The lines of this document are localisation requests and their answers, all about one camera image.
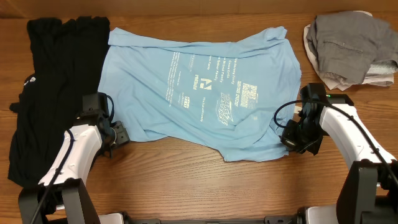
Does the light blue t-shirt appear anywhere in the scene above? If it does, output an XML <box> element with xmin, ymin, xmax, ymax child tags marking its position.
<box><xmin>98</xmin><ymin>27</ymin><xmax>301</xmax><ymax>162</ymax></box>

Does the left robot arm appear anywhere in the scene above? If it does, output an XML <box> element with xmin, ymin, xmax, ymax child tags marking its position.
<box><xmin>18</xmin><ymin>92</ymin><xmax>130</xmax><ymax>224</ymax></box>

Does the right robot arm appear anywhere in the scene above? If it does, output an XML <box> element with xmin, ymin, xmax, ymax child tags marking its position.
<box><xmin>280</xmin><ymin>83</ymin><xmax>397</xmax><ymax>224</ymax></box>

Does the beige folded garment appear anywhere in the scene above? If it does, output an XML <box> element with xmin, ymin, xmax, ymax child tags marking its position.
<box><xmin>303</xmin><ymin>11</ymin><xmax>395</xmax><ymax>92</ymax></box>

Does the black t-shirt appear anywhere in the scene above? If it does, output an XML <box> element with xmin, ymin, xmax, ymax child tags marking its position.
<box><xmin>8</xmin><ymin>17</ymin><xmax>110</xmax><ymax>188</ymax></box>

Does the light patterned folded garment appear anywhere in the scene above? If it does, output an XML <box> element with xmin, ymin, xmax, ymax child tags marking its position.
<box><xmin>367</xmin><ymin>60</ymin><xmax>397</xmax><ymax>75</ymax></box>

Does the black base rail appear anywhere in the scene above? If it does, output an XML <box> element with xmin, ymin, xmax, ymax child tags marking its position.
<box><xmin>99</xmin><ymin>213</ymin><xmax>312</xmax><ymax>224</ymax></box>

